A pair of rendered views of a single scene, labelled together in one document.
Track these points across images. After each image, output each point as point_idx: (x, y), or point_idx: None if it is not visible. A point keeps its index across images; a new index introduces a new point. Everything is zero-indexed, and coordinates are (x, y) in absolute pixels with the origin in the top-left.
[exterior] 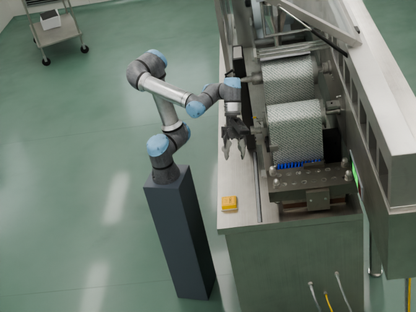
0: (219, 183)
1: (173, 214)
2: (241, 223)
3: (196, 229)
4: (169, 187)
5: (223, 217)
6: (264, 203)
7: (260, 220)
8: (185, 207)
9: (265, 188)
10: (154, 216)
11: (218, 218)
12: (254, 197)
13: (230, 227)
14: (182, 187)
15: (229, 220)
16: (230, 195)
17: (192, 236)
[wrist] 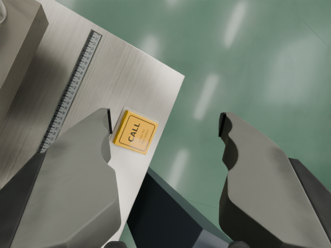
0: (125, 213)
1: (185, 206)
2: (137, 57)
3: (141, 196)
4: (215, 237)
5: (161, 99)
6: (53, 84)
7: (92, 38)
8: (172, 208)
9: (18, 141)
10: (203, 216)
11: (172, 102)
12: (66, 124)
13: (161, 62)
14: (183, 239)
15: (154, 82)
16: (126, 147)
17: (151, 183)
